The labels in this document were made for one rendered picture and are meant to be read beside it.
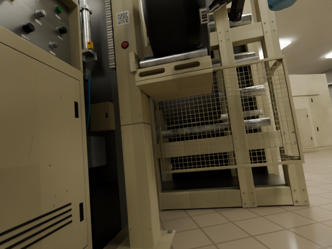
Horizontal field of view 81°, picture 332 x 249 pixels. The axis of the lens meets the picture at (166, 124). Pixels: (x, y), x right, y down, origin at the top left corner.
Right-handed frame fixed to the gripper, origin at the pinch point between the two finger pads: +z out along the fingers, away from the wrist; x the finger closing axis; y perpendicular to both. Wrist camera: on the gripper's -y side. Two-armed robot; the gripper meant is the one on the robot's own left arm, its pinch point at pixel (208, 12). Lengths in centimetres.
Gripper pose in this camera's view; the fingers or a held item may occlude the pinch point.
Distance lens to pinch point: 96.4
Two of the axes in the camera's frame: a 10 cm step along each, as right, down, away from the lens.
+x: -8.1, 3.7, -4.6
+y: -3.3, -9.3, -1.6
